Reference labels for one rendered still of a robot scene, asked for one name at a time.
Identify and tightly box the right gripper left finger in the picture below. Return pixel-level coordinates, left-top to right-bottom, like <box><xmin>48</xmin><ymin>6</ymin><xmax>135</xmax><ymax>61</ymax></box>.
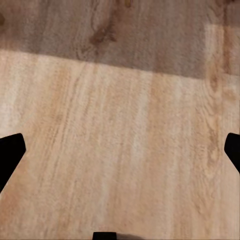
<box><xmin>0</xmin><ymin>133</ymin><xmax>26</xmax><ymax>193</ymax></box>

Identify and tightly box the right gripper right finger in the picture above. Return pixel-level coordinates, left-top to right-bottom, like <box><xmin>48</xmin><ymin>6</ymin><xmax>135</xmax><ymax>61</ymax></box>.
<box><xmin>224</xmin><ymin>133</ymin><xmax>240</xmax><ymax>173</ymax></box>

